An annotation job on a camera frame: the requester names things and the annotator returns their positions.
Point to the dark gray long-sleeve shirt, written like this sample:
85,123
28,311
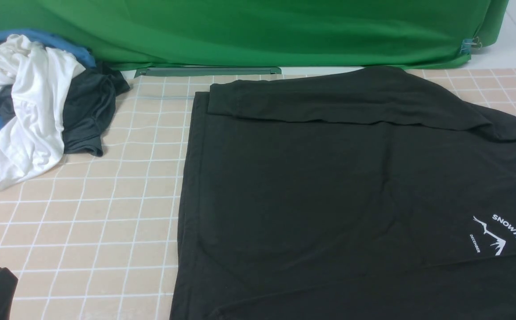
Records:
368,195

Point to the white crumpled shirt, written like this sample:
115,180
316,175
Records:
19,163

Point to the gray metal base bar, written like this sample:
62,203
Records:
188,71

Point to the green backdrop cloth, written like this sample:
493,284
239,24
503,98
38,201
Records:
262,33

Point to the dark gray crumpled garment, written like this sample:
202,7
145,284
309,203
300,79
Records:
88,109

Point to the blue binder clip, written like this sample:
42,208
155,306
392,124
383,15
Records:
469,44

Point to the blue crumpled garment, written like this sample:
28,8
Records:
40,77

